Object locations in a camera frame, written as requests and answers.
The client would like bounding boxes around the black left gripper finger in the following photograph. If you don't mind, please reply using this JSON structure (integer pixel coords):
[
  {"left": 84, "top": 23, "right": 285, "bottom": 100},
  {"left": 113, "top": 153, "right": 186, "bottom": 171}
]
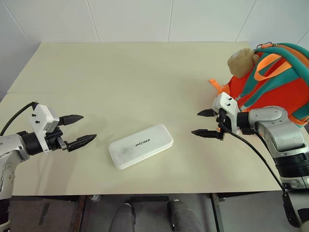
[
  {"left": 67, "top": 134, "right": 98, "bottom": 153},
  {"left": 58, "top": 114, "right": 84, "bottom": 127}
]

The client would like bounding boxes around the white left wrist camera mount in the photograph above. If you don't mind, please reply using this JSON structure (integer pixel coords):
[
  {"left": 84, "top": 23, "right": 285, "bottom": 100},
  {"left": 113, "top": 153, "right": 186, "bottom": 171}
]
[{"left": 29, "top": 103, "right": 60, "bottom": 155}]

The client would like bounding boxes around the black crossbar under table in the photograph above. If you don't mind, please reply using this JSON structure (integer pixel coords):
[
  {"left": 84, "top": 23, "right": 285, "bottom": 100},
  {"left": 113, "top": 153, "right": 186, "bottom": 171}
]
[{"left": 129, "top": 195, "right": 170, "bottom": 203}]

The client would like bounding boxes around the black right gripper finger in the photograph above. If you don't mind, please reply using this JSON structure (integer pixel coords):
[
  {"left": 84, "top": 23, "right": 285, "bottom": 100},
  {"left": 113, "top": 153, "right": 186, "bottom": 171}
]
[
  {"left": 191, "top": 129, "right": 222, "bottom": 140},
  {"left": 197, "top": 109, "right": 216, "bottom": 118}
]

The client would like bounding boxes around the dark grey rounded shape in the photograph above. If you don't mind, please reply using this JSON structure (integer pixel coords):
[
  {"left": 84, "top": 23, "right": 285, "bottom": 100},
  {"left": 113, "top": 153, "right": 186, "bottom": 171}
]
[
  {"left": 167, "top": 200, "right": 204, "bottom": 232},
  {"left": 112, "top": 203, "right": 136, "bottom": 232}
]

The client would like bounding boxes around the rusty metal table leg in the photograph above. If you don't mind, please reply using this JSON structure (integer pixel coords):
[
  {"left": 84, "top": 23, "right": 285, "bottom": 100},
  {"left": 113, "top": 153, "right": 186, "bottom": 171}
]
[{"left": 71, "top": 195, "right": 88, "bottom": 232}]

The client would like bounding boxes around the orange and teal backpack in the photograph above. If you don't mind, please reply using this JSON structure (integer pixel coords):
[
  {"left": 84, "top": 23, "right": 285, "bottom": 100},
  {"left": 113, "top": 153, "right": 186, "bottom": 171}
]
[{"left": 208, "top": 42, "right": 309, "bottom": 129}]

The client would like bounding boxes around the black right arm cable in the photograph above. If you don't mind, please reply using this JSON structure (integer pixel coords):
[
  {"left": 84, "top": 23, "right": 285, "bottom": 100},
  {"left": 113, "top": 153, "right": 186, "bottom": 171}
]
[{"left": 218, "top": 115, "right": 301, "bottom": 228}]

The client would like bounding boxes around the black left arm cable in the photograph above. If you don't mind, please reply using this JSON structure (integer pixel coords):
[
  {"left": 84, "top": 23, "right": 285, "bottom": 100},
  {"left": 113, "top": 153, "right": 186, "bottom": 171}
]
[{"left": 0, "top": 102, "right": 37, "bottom": 136}]

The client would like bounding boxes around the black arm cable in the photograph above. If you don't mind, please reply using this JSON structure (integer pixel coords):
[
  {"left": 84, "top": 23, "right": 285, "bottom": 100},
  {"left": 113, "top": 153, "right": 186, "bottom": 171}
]
[
  {"left": 218, "top": 115, "right": 301, "bottom": 228},
  {"left": 0, "top": 102, "right": 37, "bottom": 136}
]

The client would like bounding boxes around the white rectangular case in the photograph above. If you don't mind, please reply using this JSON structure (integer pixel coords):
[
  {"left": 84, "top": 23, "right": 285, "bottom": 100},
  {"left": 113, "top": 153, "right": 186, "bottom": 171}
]
[{"left": 108, "top": 123, "right": 174, "bottom": 171}]

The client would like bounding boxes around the beige plush bear toy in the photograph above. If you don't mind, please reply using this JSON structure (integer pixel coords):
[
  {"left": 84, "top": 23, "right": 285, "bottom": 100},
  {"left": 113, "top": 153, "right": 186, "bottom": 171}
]
[{"left": 227, "top": 47, "right": 261, "bottom": 78}]

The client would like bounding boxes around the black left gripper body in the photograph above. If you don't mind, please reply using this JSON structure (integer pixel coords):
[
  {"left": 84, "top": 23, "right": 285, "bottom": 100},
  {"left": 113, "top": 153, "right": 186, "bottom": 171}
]
[{"left": 44, "top": 127, "right": 71, "bottom": 153}]

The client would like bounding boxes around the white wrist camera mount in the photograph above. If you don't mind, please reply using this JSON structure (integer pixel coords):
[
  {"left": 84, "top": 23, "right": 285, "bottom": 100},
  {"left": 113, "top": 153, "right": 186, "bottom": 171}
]
[
  {"left": 211, "top": 91, "right": 240, "bottom": 134},
  {"left": 29, "top": 103, "right": 60, "bottom": 155}
]

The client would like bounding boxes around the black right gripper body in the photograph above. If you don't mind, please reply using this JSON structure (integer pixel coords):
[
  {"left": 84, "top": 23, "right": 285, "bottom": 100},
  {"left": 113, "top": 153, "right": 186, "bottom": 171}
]
[{"left": 215, "top": 109, "right": 233, "bottom": 141}]

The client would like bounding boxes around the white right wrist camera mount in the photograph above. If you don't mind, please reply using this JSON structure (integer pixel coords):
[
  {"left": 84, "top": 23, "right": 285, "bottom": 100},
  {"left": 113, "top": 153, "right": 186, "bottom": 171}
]
[{"left": 211, "top": 91, "right": 240, "bottom": 134}]

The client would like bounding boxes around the dark metal table leg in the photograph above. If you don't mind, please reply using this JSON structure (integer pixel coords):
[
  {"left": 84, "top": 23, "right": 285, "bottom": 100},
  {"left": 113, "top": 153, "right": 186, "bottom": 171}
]
[{"left": 210, "top": 193, "right": 228, "bottom": 232}]

